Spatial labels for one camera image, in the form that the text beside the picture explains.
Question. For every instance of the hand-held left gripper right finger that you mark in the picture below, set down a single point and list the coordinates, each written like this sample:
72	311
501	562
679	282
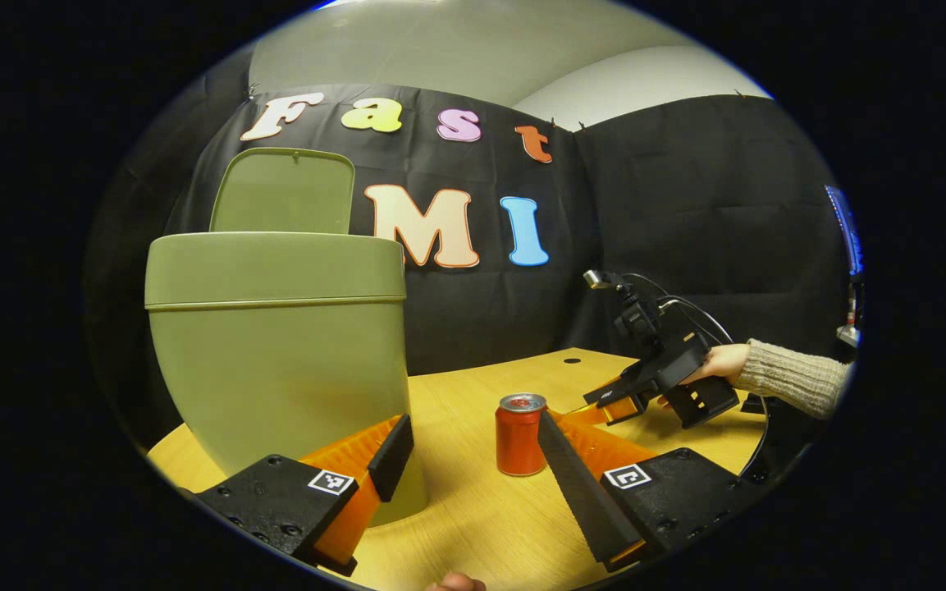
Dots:
579	492

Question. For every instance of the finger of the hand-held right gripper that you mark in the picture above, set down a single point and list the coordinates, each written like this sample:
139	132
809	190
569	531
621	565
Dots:
587	416
616	398

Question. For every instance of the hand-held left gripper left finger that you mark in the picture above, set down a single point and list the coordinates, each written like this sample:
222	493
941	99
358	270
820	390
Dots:
390	460

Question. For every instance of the red pop can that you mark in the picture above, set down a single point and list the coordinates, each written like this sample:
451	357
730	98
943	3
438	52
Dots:
520	439

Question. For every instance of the green desktop garbage bin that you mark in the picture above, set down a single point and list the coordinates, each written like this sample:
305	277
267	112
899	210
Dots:
276	361

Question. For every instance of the wooden desktop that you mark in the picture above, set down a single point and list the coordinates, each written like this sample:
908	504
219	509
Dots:
472	525

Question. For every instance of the black backdrop cloth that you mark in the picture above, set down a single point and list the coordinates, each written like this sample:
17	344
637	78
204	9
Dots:
686	205

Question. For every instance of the grey metal stand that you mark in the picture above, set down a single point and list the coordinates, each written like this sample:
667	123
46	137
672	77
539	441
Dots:
850	332

